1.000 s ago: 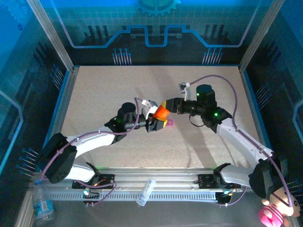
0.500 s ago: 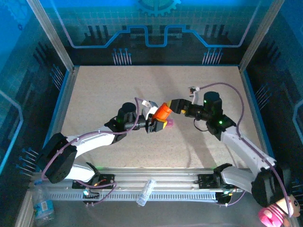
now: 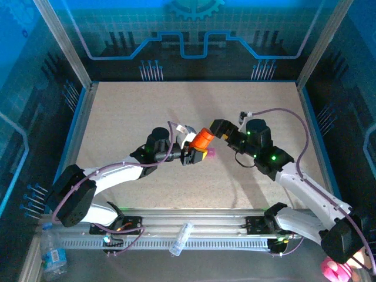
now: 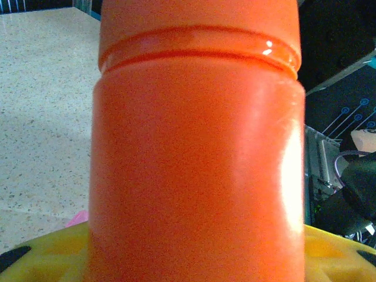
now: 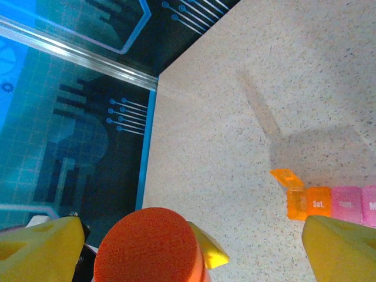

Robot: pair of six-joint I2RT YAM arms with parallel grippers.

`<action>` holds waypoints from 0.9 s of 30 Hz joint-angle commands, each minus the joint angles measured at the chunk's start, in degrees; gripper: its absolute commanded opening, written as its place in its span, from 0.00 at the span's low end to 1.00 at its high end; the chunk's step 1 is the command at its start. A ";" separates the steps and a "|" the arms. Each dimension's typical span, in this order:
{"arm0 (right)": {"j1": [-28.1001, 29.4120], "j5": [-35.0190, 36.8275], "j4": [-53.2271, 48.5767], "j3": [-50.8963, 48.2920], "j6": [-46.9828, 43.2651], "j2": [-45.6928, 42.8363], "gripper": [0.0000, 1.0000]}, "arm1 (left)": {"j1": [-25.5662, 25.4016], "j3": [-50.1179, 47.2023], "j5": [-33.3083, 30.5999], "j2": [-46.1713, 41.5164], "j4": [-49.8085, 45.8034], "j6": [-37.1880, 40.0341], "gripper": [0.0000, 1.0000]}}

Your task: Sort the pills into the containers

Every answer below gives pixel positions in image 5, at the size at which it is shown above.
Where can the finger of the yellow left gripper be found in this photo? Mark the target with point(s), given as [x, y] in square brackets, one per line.
[213, 252]

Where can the orange bottle cap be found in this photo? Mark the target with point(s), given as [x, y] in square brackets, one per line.
[147, 246]

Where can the aluminium frame post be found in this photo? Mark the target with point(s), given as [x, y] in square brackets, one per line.
[73, 51]

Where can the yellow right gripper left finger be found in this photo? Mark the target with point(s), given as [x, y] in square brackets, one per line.
[38, 252]

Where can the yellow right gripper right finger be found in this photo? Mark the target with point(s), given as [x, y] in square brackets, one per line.
[343, 252]

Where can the orange cylinder block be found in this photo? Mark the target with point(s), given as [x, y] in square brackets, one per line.
[318, 202]

